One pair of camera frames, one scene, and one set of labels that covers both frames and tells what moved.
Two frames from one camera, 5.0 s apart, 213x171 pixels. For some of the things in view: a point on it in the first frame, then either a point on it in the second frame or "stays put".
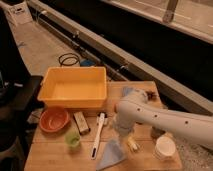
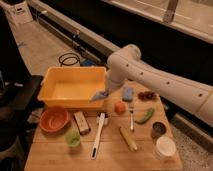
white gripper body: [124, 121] -> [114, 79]
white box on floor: [20, 13] stays put
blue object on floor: [88, 63] stays put
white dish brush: [101, 120] stays put
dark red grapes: [152, 96] stays put
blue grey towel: [112, 154] -> [99, 95]
